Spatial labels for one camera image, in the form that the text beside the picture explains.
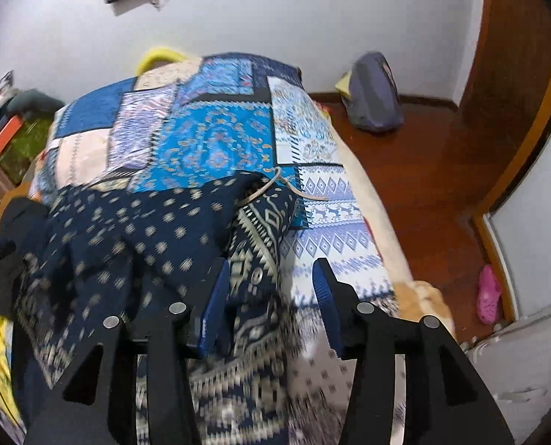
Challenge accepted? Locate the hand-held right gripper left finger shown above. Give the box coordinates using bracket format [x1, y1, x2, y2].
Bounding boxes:
[25, 257, 232, 445]

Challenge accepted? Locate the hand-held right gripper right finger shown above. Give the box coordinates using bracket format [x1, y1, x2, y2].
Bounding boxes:
[311, 257, 517, 445]

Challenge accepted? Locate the navy patterned garment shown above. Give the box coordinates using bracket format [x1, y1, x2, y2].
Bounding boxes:
[13, 171, 304, 445]

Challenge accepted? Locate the black cloth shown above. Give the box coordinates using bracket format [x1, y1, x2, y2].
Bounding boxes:
[0, 197, 50, 320]

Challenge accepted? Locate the beige fleece sheet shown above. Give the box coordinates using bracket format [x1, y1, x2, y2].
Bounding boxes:
[336, 139, 457, 334]

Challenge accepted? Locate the green patterned cloth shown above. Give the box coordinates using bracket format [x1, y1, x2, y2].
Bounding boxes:
[0, 118, 56, 186]

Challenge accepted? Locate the orange box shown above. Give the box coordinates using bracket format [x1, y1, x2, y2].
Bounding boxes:
[0, 116, 24, 158]

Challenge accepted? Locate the dark green pillow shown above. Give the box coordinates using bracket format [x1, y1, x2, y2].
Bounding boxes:
[9, 89, 67, 116]

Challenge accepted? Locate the pink slipper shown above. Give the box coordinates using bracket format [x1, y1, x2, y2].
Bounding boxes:
[476, 264, 504, 325]

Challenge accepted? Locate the blue patchwork blanket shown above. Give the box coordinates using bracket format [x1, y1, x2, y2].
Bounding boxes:
[27, 52, 401, 445]

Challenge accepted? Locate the grey backpack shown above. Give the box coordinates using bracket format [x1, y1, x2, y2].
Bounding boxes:
[342, 52, 405, 133]

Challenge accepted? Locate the small yellow bag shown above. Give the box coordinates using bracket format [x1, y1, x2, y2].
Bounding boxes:
[335, 70, 356, 98]

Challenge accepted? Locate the yellow curved plastic object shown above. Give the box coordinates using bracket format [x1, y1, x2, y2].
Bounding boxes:
[135, 46, 188, 76]

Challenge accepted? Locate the brown wooden door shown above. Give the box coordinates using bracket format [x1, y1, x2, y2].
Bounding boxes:
[458, 0, 551, 158]

